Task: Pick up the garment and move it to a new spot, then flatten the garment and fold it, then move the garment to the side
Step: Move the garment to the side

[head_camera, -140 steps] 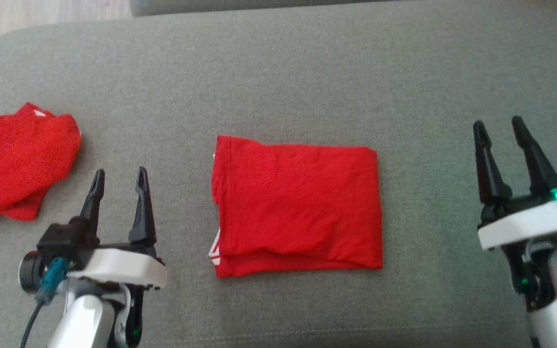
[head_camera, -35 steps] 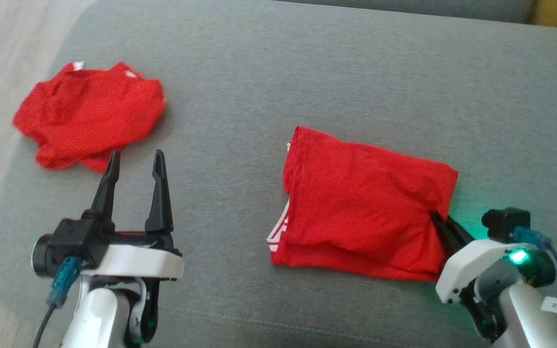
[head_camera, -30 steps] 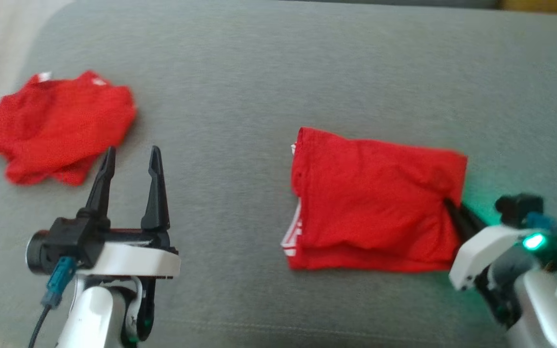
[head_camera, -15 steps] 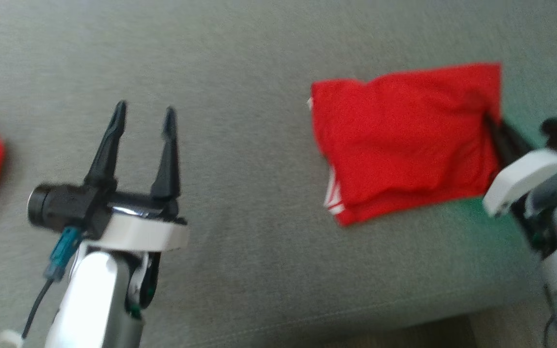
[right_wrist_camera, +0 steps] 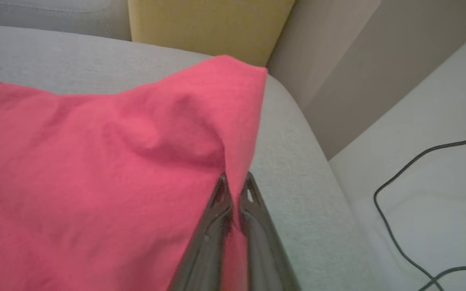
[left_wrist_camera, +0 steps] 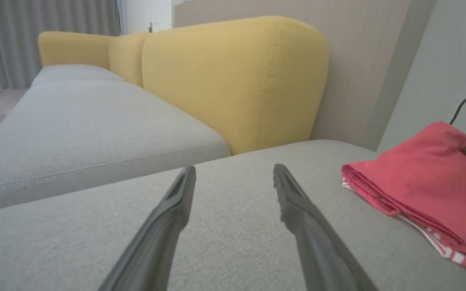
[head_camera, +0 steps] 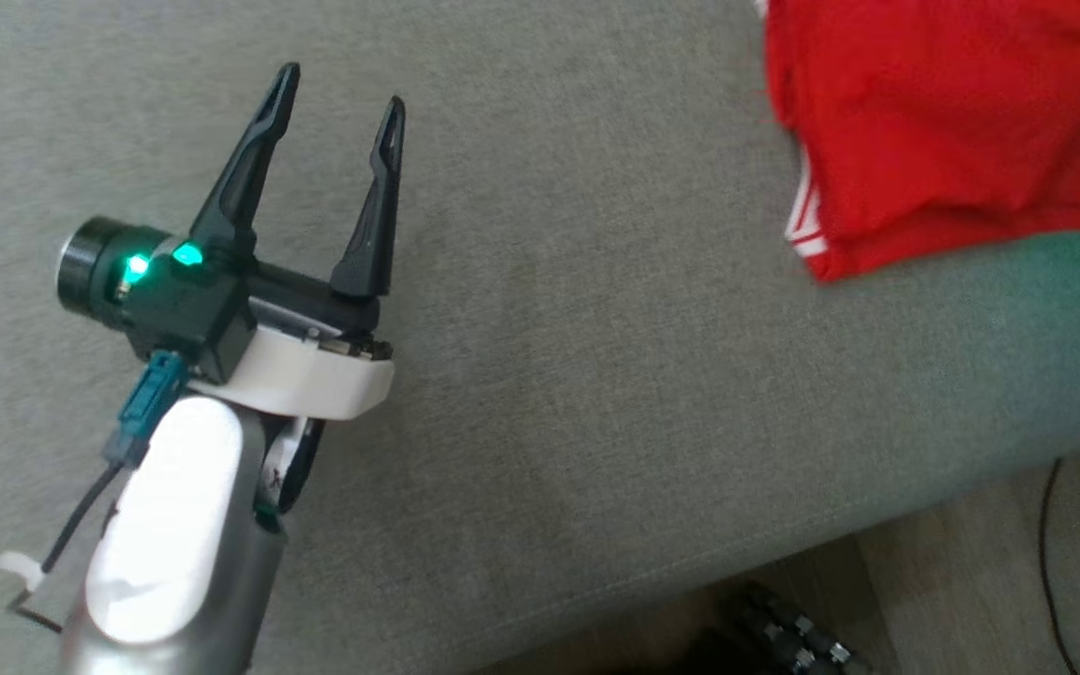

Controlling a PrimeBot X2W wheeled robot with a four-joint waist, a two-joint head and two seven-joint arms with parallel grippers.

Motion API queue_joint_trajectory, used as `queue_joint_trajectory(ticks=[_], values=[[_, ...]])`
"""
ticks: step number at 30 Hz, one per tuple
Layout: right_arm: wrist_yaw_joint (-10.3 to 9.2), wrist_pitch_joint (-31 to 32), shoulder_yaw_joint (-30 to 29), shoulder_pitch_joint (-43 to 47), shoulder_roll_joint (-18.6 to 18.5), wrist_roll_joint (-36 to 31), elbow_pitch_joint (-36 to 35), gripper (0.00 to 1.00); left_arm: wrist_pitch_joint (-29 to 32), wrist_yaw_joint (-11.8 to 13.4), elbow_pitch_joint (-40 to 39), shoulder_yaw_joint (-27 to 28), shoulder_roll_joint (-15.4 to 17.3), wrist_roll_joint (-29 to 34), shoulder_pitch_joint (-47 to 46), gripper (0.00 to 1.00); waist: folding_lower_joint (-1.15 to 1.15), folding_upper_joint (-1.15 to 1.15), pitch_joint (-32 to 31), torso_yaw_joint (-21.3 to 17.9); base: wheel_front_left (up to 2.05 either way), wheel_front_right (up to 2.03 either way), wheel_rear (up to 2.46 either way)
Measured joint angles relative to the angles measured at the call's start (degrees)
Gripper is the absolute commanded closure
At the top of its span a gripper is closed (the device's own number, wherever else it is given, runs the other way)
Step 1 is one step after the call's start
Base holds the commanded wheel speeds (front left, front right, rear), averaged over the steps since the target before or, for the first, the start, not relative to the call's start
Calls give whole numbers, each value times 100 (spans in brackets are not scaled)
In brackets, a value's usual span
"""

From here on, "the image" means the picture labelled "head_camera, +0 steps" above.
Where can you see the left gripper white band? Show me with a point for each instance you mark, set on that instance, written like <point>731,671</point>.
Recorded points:
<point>315,375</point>

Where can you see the red shorts with white trim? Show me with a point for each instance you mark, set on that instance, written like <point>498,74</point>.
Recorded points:
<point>952,122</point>

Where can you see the black robot base with bolts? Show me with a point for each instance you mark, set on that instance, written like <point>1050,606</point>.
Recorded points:
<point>784,642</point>

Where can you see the grey sofa seat cushion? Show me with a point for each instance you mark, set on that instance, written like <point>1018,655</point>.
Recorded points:
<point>549,328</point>

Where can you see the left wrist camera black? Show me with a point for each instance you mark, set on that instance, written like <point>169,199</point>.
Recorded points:
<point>165,309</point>

